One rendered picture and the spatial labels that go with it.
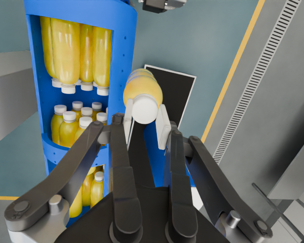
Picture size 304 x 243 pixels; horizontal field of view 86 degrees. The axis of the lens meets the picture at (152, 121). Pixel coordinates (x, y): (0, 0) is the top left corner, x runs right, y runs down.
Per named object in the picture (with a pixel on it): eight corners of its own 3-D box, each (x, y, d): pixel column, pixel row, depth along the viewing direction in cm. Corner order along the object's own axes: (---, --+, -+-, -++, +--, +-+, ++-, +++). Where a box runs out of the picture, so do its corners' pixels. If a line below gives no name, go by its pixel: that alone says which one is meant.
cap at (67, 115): (65, 122, 53) (65, 117, 53) (61, 117, 56) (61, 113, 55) (77, 120, 56) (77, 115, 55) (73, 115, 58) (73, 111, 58)
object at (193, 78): (118, 178, 217) (118, 187, 203) (143, 62, 158) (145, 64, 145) (156, 180, 229) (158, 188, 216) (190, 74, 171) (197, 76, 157)
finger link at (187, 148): (172, 141, 16) (200, 146, 16) (166, 119, 20) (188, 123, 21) (168, 154, 16) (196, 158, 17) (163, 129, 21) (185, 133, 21)
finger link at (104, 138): (119, 148, 16) (87, 144, 15) (123, 124, 20) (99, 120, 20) (121, 135, 15) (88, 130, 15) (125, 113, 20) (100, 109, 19)
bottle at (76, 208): (75, 201, 79) (74, 171, 71) (85, 209, 76) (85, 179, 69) (62, 212, 73) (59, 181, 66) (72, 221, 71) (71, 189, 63)
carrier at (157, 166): (151, 147, 185) (173, 134, 182) (173, 223, 108) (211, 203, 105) (138, 129, 172) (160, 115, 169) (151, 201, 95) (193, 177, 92)
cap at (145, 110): (131, 118, 25) (131, 123, 24) (131, 94, 24) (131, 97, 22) (156, 118, 26) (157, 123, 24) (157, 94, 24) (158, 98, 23)
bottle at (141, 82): (127, 95, 43) (121, 128, 26) (127, 67, 40) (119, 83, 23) (154, 96, 43) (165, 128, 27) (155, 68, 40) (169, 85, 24)
